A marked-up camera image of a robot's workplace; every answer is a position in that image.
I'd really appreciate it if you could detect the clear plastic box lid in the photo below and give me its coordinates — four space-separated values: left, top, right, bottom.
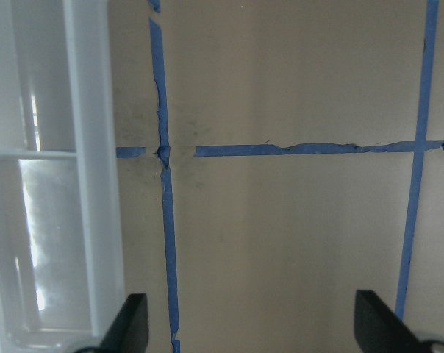
0 1 124 352

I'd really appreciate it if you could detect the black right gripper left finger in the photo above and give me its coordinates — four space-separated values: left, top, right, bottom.
99 293 149 353

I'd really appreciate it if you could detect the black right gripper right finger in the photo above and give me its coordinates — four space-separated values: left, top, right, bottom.
354 290 438 353

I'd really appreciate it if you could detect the brown paper table cover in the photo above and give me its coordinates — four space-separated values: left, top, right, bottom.
109 1 444 352

